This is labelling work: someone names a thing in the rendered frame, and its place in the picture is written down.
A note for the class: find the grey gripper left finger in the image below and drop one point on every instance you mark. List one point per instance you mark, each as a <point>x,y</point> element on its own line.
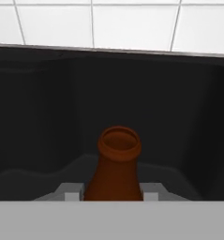
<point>69,190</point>

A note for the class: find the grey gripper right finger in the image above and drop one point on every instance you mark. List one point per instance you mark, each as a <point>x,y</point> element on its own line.
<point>154,191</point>

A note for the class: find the small brown bottle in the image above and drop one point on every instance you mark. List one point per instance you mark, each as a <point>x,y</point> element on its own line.
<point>117,168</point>

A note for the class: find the black sink basin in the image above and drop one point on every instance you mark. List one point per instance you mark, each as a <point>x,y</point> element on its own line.
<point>54,118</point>

